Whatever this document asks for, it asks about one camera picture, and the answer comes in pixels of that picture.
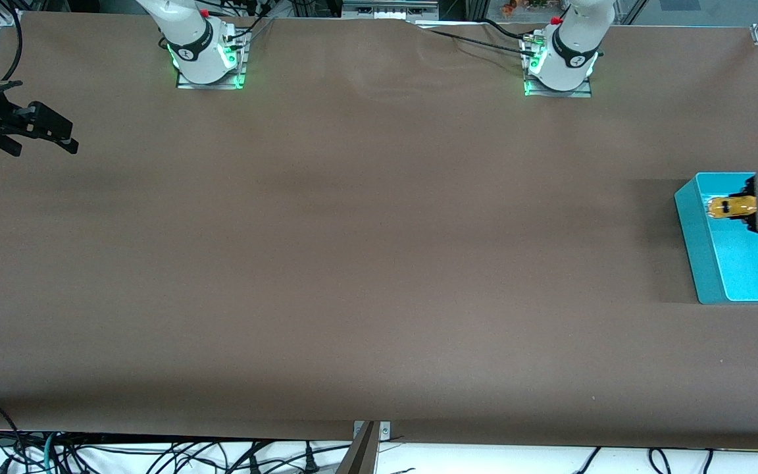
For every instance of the yellow beetle toy car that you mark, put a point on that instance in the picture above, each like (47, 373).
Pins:
(731, 207)

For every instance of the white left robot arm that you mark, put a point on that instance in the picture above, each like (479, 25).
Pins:
(576, 39)

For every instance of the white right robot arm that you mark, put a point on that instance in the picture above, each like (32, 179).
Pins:
(195, 39)

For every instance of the teal plastic bin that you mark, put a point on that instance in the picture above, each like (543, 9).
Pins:
(747, 270)

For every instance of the small orange object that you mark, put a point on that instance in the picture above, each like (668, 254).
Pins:
(509, 8)

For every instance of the grey power strip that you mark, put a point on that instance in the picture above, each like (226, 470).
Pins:
(385, 10)

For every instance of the brown table cover sheet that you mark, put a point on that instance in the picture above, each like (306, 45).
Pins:
(379, 296)

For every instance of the dark brown pole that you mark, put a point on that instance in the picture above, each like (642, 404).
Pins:
(360, 457)

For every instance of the aluminium post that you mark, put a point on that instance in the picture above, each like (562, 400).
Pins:
(476, 9)

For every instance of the small metal bracket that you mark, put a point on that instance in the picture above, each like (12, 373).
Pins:
(384, 431)

